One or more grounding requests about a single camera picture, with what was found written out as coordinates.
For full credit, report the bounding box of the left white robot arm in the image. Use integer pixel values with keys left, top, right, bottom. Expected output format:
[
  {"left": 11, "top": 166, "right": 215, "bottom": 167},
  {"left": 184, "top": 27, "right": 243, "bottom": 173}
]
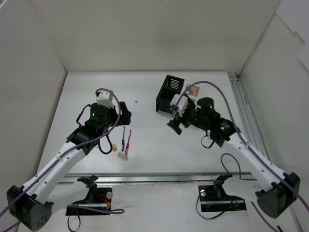
[{"left": 6, "top": 100, "right": 132, "bottom": 232}]

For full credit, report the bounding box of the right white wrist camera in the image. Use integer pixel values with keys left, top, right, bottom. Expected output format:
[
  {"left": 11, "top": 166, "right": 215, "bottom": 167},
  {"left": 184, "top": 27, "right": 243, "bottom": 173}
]
[{"left": 169, "top": 94, "right": 188, "bottom": 117}]

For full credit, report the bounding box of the red pen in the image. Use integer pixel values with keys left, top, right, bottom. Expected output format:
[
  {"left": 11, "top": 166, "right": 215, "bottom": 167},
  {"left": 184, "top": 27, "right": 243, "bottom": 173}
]
[{"left": 125, "top": 130, "right": 132, "bottom": 156}]

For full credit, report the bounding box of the aluminium right rail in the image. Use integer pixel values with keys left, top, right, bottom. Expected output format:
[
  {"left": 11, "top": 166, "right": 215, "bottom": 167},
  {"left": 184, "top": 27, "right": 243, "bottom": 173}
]
[{"left": 227, "top": 72, "right": 267, "bottom": 158}]

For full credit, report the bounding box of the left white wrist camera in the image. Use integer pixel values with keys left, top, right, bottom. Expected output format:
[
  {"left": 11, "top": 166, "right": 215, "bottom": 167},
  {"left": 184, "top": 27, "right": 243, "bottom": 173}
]
[{"left": 96, "top": 90, "right": 113, "bottom": 109}]

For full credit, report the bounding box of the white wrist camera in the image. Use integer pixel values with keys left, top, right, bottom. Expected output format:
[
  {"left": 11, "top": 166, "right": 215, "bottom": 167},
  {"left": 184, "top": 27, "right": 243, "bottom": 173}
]
[
  {"left": 96, "top": 90, "right": 113, "bottom": 109},
  {"left": 169, "top": 94, "right": 188, "bottom": 117}
]

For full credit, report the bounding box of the white slotted container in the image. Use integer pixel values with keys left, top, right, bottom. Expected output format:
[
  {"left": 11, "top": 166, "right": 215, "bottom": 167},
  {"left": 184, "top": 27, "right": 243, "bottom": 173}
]
[{"left": 183, "top": 83, "right": 202, "bottom": 99}]

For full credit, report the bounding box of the white eraser block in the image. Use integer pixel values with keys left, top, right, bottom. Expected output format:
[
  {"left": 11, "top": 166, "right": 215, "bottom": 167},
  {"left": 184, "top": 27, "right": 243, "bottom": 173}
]
[{"left": 117, "top": 152, "right": 128, "bottom": 161}]

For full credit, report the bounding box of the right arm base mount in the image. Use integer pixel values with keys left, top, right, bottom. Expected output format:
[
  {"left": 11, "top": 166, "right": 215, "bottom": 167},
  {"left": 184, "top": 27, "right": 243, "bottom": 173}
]
[{"left": 195, "top": 174, "right": 247, "bottom": 220}]

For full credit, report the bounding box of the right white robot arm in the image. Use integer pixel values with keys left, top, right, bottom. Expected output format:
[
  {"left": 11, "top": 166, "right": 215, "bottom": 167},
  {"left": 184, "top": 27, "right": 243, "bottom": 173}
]
[{"left": 168, "top": 94, "right": 300, "bottom": 218}]

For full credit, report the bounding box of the aluminium rail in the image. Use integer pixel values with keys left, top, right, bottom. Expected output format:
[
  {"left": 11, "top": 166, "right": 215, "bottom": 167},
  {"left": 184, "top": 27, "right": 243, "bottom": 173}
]
[
  {"left": 57, "top": 171, "right": 256, "bottom": 186},
  {"left": 227, "top": 72, "right": 267, "bottom": 158}
]

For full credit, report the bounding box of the aluminium front rail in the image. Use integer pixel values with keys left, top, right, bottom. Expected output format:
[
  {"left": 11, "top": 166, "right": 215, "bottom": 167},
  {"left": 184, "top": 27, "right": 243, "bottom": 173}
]
[{"left": 57, "top": 171, "right": 256, "bottom": 186}]

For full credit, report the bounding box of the black slotted container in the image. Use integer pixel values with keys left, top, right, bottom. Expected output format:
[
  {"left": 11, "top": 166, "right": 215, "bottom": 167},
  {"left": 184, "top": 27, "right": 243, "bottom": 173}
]
[{"left": 155, "top": 75, "right": 184, "bottom": 114}]

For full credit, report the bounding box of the small tan eraser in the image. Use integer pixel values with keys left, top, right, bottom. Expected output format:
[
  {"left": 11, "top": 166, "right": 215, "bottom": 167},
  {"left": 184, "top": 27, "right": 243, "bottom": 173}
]
[{"left": 112, "top": 144, "right": 117, "bottom": 152}]

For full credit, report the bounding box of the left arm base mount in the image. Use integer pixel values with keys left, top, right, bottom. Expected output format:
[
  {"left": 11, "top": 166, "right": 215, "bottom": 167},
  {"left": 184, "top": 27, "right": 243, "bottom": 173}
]
[{"left": 65, "top": 175, "right": 112, "bottom": 216}]

